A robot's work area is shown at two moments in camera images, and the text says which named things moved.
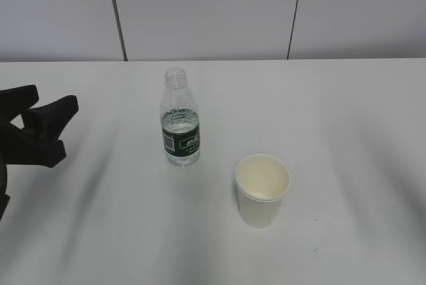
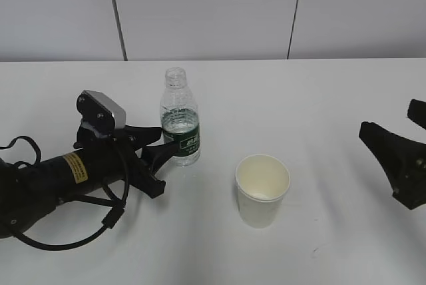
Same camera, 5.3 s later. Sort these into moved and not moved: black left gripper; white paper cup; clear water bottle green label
Moved: black left gripper
Not moved: clear water bottle green label; white paper cup
